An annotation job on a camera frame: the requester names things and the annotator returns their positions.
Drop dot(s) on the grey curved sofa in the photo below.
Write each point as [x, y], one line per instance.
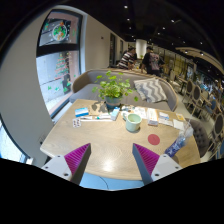
[83, 91]

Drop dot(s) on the group of round-backed chairs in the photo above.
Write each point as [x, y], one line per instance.
[196, 93]

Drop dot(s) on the flat round red coaster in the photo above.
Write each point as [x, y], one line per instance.
[154, 139]

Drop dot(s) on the group of ceiling spotlights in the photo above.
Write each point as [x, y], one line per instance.
[125, 6]

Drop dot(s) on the clear blue-labelled water bottle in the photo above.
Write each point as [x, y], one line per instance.
[176, 145]

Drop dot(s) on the white paper napkin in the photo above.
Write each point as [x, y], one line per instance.
[178, 124]

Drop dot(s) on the pill blister pack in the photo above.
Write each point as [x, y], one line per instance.
[76, 122]

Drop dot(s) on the green potted plant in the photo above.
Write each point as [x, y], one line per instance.
[113, 88]

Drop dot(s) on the tall light blue box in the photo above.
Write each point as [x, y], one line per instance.
[115, 113]

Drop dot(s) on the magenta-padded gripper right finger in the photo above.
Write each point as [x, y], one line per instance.
[146, 159]

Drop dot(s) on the round wreath window decoration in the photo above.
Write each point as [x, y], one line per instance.
[60, 31]

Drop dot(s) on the pale green mug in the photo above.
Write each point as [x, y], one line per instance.
[133, 123]

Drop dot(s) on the white printed leaflet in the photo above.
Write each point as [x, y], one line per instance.
[164, 119]

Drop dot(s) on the brown paper envelope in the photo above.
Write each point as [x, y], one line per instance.
[96, 108]

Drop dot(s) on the person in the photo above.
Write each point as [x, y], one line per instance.
[152, 61]
[126, 60]

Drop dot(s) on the grey zigzag cushion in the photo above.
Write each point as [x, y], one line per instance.
[150, 89]

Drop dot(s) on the yellow card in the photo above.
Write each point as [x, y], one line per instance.
[180, 117]

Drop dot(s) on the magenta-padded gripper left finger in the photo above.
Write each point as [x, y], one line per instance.
[78, 158]

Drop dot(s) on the long white tube box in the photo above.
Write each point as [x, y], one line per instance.
[95, 117]

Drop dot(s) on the small blue white box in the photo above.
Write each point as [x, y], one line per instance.
[81, 111]

